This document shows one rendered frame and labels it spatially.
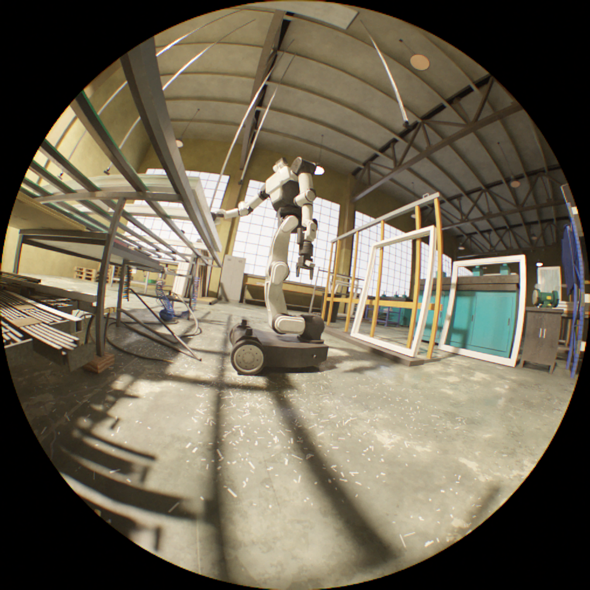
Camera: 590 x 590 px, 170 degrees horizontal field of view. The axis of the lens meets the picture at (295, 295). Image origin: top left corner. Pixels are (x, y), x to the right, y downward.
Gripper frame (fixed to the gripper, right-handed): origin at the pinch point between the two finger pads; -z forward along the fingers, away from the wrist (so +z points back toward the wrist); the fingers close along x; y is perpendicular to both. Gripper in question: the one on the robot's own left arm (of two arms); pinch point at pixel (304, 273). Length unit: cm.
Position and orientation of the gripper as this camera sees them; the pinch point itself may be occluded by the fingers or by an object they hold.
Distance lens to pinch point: 115.9
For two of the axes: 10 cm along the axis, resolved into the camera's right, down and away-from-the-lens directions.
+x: -7.7, -0.9, -6.3
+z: 0.6, -10.0, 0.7
